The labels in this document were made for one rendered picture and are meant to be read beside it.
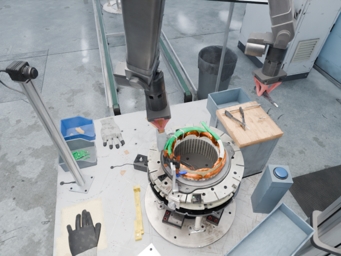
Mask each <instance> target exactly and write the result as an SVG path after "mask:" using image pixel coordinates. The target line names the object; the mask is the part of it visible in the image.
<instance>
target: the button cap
mask: <svg viewBox="0 0 341 256"><path fill-rule="evenodd" d="M275 174H276V175H277V176H278V177H280V178H285V177H286V176H287V171H286V170H285V169H284V168H282V167H277V168H276V169H275Z"/></svg>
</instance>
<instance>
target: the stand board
mask: <svg viewBox="0 0 341 256"><path fill-rule="evenodd" d="M254 105H258V103H257V102H256V101H253V102H249V103H245V104H240V105H236V106H232V107H227V108H223V109H219V110H217V111H216V115H217V116H218V118H219V119H220V121H221V122H222V124H223V125H224V127H225V128H226V130H227V131H228V133H229V134H230V136H231V137H232V139H233V141H234V142H235V143H236V144H237V146H238V147H239V148H243V147H247V146H250V145H254V144H258V143H261V142H265V141H268V140H272V139H276V138H279V137H282V135H283V132H282V130H281V129H280V128H279V127H278V126H277V125H276V124H275V123H274V121H273V120H272V119H271V118H270V117H269V116H268V115H267V113H266V112H265V111H264V110H263V109H262V108H261V107H258V108H253V109H249V110H245V111H243V112H244V118H245V122H246V125H247V126H248V127H249V128H250V129H248V128H247V127H246V126H245V129H246V131H245V130H244V128H243V127H242V126H241V127H237V126H238V124H239V123H238V122H236V121H235V120H233V119H230V118H229V117H228V116H227V115H223V116H222V113H223V112H225V110H227V111H232V110H236V109H239V107H242V108H245V107H249V106H254ZM232 115H233V117H235V118H236V119H238V120H240V121H241V122H242V119H241V118H240V117H242V116H241V114H240V112H236V113H232ZM262 117H265V120H264V121H262V122H258V119H259V118H262Z"/></svg>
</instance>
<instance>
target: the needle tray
mask: <svg viewBox="0 0 341 256"><path fill-rule="evenodd" d="M314 232H315V230H314V229H313V228H312V227H311V226H310V225H309V224H308V223H306V222H305V221H304V220H303V219H302V218H301V217H300V216H299V215H297V214H296V213H295V212H294V211H293V210H292V209H291V208H290V207H288V206H287V205H286V204H285V203H284V202H282V203H280V204H279V205H278V206H277V207H276V208H275V209H274V210H273V211H272V212H271V213H270V214H268V215H267V216H266V217H265V218H264V219H263V220H262V221H261V222H260V223H259V224H258V225H256V226H255V227H254V228H253V229H252V230H251V231H250V232H249V233H248V234H247V235H246V236H244V237H243V238H242V239H241V240H240V241H239V242H238V243H237V244H236V245H235V246H234V247H232V248H231V249H230V250H229V251H228V252H227V253H226V254H225V255H224V256H294V255H295V254H296V253H297V252H298V251H299V249H300V248H301V247H302V246H303V245H304V244H305V243H306V242H307V241H308V240H309V238H310V237H311V236H312V235H313V234H314Z"/></svg>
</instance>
